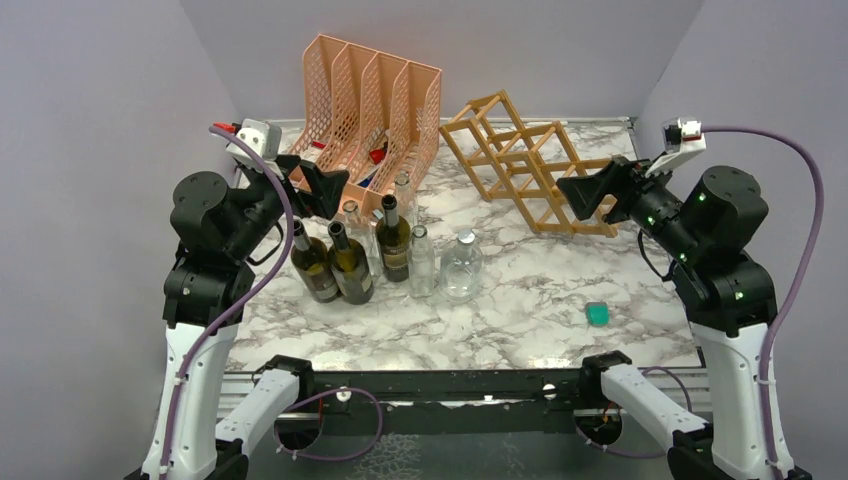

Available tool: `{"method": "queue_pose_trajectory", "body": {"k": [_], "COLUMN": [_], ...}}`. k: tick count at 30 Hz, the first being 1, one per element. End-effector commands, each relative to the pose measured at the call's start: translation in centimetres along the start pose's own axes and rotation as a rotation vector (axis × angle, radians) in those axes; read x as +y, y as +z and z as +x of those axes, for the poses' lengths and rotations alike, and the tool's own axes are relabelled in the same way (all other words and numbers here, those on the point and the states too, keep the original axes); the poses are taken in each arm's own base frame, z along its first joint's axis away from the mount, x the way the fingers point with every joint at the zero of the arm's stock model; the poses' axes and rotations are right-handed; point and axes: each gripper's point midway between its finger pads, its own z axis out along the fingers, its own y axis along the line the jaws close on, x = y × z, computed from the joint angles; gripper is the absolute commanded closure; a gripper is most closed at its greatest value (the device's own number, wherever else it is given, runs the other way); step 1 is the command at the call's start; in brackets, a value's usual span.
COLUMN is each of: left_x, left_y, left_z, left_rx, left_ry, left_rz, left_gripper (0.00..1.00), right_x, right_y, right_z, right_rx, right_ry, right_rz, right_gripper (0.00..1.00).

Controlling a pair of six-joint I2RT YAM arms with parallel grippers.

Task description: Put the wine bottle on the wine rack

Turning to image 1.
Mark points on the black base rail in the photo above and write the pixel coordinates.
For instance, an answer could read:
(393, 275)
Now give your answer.
(441, 402)

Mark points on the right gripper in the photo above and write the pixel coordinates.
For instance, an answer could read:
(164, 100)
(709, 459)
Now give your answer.
(585, 193)

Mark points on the slim clear glass bottle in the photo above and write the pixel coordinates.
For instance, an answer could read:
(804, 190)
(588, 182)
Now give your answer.
(421, 262)

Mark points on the tall clear glass bottle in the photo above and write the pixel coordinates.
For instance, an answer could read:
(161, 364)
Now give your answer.
(406, 198)

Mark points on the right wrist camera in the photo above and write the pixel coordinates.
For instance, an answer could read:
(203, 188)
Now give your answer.
(683, 140)

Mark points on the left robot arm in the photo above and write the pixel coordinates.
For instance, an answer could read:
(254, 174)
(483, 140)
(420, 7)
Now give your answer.
(206, 290)

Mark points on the dark wine bottle far left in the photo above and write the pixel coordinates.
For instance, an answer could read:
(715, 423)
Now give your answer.
(309, 256)

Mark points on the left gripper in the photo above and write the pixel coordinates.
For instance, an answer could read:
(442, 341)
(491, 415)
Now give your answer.
(326, 187)

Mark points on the wooden wine rack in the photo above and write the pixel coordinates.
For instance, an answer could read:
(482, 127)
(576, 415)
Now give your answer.
(508, 159)

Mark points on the small clear glass bottle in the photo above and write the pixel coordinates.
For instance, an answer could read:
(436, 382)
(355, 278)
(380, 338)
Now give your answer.
(360, 229)

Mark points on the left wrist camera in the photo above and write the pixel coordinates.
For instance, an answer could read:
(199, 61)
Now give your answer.
(262, 137)

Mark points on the green sponge block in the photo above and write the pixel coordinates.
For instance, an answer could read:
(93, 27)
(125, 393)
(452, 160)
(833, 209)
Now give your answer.
(597, 314)

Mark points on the dark wine bottle with label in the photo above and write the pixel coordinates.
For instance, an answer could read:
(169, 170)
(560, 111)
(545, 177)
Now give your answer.
(393, 234)

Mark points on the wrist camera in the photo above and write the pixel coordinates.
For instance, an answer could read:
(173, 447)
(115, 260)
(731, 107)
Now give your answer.
(262, 137)
(683, 140)

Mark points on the red object in organizer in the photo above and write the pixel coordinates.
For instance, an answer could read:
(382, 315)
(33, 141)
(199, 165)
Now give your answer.
(377, 155)

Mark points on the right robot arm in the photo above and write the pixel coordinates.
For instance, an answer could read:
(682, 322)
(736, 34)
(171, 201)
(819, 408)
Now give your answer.
(730, 305)

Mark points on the pink plastic file organizer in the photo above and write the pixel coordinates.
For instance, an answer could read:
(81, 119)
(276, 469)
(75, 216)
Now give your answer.
(358, 99)

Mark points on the round clear bottle with cap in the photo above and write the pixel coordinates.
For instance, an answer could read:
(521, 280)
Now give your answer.
(460, 268)

